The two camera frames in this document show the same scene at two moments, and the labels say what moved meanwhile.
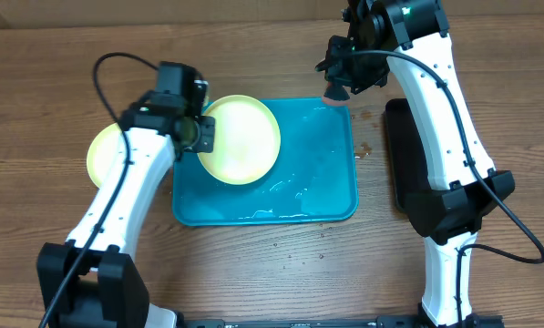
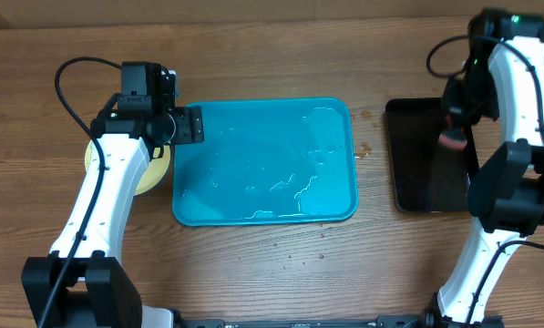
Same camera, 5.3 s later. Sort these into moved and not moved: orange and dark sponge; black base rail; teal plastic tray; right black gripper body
Moved: orange and dark sponge; right black gripper body
Not moved: teal plastic tray; black base rail
